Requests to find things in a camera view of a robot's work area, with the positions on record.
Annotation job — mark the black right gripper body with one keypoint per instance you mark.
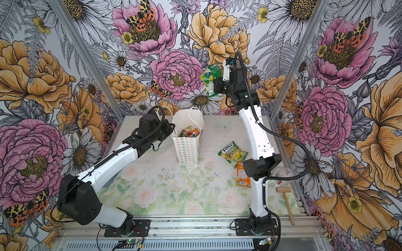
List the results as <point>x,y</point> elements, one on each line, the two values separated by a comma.
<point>224,87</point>

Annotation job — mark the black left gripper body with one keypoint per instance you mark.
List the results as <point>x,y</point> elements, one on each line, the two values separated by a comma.
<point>162,132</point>

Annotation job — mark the red yellow Fox's fruits bag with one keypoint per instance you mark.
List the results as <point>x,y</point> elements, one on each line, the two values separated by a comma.
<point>189,132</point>

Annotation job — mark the white printed paper bag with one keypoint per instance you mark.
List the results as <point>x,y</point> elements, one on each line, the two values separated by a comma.
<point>188,149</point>

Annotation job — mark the green Fox's candy bag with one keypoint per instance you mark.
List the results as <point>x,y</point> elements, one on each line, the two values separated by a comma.
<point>233,154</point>

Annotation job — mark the orange snack bag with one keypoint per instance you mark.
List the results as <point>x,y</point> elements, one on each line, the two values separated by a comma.
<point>243,179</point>

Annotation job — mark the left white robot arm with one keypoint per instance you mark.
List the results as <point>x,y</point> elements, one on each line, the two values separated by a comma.
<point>79,194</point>

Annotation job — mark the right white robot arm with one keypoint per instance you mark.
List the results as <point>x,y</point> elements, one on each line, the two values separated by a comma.
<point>263,157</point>

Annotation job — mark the clear plastic cup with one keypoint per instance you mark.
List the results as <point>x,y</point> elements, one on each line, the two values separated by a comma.
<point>283,172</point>

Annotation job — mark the wooden stick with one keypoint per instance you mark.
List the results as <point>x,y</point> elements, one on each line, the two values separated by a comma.
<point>284,191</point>

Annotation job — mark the small green circuit board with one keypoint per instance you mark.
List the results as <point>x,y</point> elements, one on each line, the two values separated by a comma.
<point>129,244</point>

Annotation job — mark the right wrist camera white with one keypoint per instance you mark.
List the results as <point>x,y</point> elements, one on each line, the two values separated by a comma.
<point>229,68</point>

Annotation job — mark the right aluminium corner post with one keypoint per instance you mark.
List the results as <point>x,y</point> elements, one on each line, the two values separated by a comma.
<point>305,42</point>

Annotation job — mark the aluminium corner post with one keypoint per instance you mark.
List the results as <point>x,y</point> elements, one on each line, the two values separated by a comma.
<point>305,42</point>
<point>74,33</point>

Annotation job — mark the left aluminium corner post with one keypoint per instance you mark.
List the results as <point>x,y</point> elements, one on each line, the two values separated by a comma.
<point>74,33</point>

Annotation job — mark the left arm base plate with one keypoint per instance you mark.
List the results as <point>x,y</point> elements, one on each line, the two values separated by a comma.
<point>134,228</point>

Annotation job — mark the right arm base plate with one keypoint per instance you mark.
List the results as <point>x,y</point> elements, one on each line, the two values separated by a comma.
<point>244,227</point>

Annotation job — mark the aluminium front rail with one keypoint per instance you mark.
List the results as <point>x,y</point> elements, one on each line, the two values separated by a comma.
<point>199,233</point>

